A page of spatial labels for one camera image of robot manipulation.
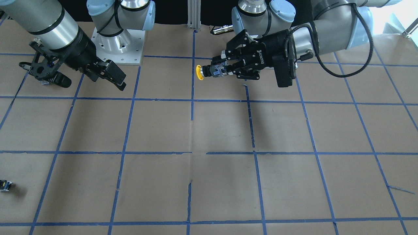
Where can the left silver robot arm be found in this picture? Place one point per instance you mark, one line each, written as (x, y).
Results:
(336, 25)

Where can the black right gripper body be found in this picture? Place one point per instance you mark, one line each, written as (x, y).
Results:
(80, 49)

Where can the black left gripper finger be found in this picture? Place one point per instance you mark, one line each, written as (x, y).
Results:
(241, 47)
(244, 69)

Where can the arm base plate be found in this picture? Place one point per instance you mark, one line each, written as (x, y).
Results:
(123, 49)

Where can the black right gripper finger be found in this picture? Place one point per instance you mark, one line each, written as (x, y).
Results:
(110, 71)

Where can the red push button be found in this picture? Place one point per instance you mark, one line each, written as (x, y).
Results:
(5, 185)

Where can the yellow push button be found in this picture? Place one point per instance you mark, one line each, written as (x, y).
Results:
(216, 70)

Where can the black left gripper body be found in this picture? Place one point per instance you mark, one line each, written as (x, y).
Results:
(268, 46)

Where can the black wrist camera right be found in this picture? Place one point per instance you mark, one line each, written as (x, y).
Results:
(46, 63)

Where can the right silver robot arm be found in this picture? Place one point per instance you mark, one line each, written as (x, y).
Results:
(58, 39)

